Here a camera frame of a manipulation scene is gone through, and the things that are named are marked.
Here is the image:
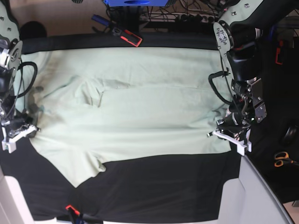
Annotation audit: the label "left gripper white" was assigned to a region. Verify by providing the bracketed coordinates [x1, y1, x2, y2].
[207, 129, 252, 155]

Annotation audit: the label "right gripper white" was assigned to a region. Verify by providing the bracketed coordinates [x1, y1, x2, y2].
[1, 125, 40, 153]

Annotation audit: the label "light green T-shirt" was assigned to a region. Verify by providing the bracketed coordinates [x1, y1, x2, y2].
[17, 47, 230, 187]

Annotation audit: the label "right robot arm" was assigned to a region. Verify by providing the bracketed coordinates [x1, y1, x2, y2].
[0, 0, 40, 153]

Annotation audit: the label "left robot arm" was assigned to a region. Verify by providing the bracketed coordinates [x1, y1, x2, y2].
[208, 0, 299, 156]

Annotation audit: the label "black computer mouse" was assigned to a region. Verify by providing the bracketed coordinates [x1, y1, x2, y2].
[281, 125, 299, 146]

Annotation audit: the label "black table cloth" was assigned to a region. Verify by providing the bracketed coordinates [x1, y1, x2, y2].
[0, 32, 299, 222]

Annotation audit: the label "white bin left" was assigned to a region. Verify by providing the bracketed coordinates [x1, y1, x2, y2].
[0, 171, 57, 224]

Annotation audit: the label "red clamp bottom edge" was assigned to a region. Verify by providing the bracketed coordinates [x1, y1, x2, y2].
[64, 204, 103, 224]

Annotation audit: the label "red clamp right side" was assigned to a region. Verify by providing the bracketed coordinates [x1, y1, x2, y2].
[275, 40, 285, 65]

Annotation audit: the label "blue box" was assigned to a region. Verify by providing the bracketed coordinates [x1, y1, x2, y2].
[103, 0, 176, 7]

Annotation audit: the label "orange handled scissors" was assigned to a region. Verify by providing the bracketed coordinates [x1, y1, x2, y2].
[274, 151, 299, 168]

